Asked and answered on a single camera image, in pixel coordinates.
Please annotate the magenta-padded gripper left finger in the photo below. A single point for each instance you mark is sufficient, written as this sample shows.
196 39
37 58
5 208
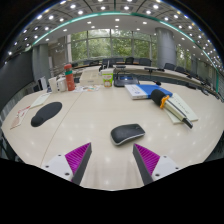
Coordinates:
77 157

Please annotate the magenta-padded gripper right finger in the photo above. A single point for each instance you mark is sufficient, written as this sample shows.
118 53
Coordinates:
147 158

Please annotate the black computer mouse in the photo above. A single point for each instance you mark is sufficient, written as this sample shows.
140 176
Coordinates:
126 133

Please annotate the black mouse pad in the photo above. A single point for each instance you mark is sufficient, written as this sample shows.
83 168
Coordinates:
46 114

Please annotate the white paper booklet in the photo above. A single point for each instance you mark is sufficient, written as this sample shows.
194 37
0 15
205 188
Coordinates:
186 110

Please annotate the blue and white book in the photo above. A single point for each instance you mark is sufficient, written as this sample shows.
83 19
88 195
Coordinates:
141 91

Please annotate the colourful printed leaflet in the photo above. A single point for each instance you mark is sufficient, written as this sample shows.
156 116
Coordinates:
87 88

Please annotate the white lidded ceramic mug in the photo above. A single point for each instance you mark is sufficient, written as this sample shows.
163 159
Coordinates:
62 85

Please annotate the red bottle with green band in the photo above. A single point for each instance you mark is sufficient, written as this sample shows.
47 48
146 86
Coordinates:
70 80

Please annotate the black conference microphone unit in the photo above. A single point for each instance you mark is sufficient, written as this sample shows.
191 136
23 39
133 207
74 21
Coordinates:
125 80

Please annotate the green and white paper cup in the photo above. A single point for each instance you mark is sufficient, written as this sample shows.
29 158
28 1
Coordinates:
107 79

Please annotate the dark office chairs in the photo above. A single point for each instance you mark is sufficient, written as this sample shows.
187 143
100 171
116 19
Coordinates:
145 62

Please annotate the ceiling lights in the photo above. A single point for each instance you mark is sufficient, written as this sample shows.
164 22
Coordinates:
102 8

